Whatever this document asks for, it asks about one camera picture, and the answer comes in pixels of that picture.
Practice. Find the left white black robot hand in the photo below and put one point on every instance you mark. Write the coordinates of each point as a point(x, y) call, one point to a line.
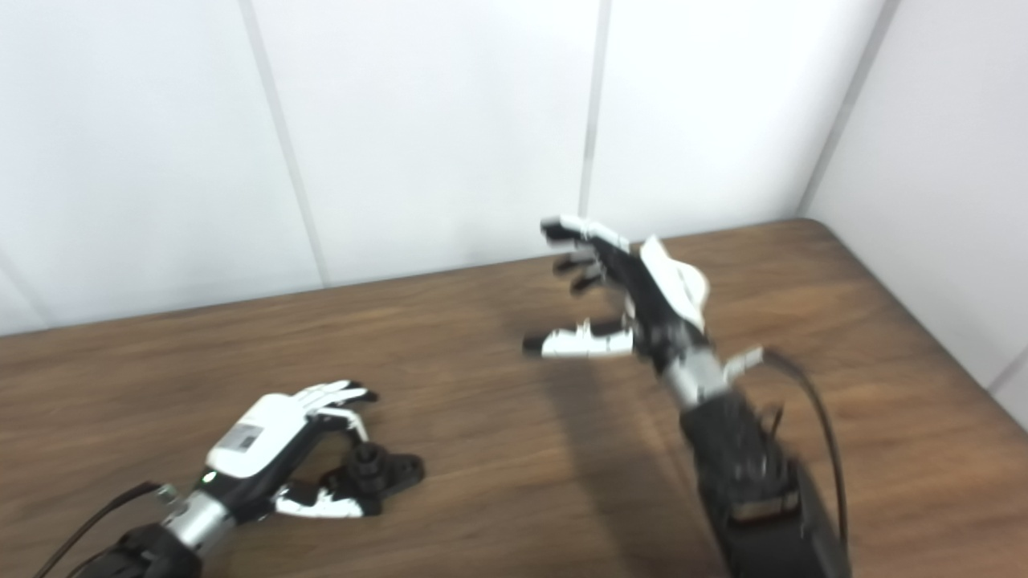
point(257, 445)

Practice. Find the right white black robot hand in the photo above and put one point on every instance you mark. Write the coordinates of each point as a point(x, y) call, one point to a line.
point(642, 297)

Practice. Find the black flanged holder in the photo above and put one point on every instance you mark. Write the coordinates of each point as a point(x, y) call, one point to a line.
point(385, 470)

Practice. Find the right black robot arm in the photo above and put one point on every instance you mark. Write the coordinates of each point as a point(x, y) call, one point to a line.
point(747, 474)

